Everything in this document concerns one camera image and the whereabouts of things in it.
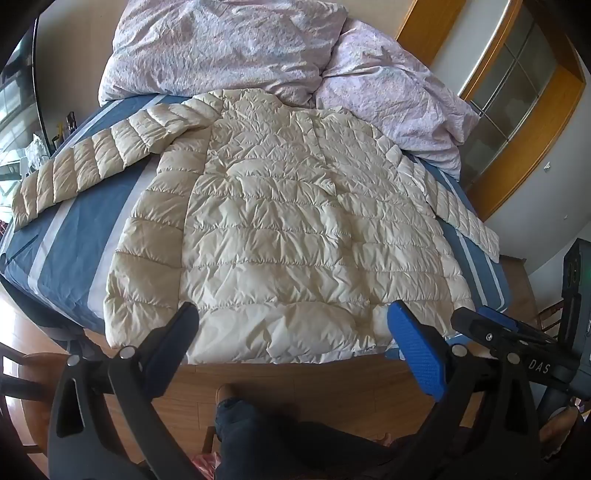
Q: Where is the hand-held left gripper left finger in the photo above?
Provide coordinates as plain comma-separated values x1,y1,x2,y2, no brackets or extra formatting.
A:
46,302,200,480

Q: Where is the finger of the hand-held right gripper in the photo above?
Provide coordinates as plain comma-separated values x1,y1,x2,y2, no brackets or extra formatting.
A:
451,307,561,365
478,305,559,344

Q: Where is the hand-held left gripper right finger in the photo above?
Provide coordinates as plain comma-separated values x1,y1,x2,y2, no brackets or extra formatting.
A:
387,300,543,480

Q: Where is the cream quilted down jacket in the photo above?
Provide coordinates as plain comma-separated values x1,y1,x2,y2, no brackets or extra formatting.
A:
11,89,502,365

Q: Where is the person's right forearm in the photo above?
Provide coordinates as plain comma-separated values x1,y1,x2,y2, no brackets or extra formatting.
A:
539,407,580,457

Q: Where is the person's brown slipper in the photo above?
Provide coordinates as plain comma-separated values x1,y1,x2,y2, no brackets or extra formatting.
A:
216,383,238,409

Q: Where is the red patterned cloth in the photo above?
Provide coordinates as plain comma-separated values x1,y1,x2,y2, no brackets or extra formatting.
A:
191,451,219,480

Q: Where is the blue white striped bed sheet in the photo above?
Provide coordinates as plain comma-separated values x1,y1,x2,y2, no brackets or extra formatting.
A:
0,92,513,365

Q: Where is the person's leg in dark trousers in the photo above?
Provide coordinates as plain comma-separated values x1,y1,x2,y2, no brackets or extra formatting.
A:
215,397,416,480

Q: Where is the wooden door with glass panes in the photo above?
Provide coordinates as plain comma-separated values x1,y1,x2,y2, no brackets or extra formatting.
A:
396,0,587,222

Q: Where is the dark wooden chair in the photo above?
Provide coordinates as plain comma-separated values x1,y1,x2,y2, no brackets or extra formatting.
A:
0,342,61,462

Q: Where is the lilac floral pillow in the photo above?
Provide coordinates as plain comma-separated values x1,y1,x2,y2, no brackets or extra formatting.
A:
316,18,481,182
98,0,348,109

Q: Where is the wooden bed frame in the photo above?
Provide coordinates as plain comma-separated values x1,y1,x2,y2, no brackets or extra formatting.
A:
69,342,485,444

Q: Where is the window with black frame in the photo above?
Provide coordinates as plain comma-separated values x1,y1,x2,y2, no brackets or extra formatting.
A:
0,18,52,195

